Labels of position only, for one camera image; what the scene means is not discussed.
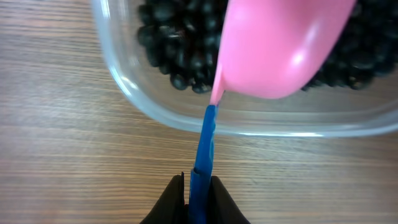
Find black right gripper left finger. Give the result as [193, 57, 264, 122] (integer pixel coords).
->
[140, 172, 188, 224]

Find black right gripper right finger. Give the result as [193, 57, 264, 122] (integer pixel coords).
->
[206, 176, 250, 224]

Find pink scoop with blue handle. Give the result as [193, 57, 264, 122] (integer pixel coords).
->
[189, 0, 355, 223]

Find clear plastic bean container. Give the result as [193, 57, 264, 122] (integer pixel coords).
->
[91, 0, 397, 137]

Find black beans in container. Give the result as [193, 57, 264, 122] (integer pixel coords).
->
[137, 0, 397, 94]

